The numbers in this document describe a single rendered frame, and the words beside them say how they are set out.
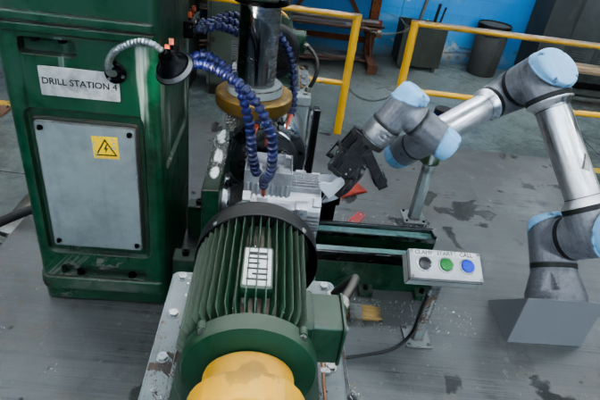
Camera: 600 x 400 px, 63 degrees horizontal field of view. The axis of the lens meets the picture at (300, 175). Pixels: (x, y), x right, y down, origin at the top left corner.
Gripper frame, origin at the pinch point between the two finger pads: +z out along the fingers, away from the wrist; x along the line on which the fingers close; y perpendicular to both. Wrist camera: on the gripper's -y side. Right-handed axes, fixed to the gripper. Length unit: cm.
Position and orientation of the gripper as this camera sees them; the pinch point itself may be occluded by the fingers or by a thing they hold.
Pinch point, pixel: (328, 199)
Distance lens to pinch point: 124.4
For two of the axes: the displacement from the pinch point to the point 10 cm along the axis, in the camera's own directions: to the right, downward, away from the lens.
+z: -6.0, 6.9, 4.0
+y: -8.0, -5.0, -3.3
